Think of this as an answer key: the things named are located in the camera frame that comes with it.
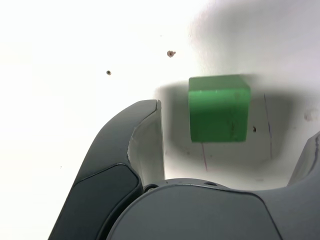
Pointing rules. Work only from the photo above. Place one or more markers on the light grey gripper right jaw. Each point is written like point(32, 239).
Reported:
point(200, 215)

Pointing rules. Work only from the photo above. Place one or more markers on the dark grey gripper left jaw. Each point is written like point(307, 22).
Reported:
point(105, 162)

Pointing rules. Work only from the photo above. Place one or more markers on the green cube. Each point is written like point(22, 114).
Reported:
point(217, 112)

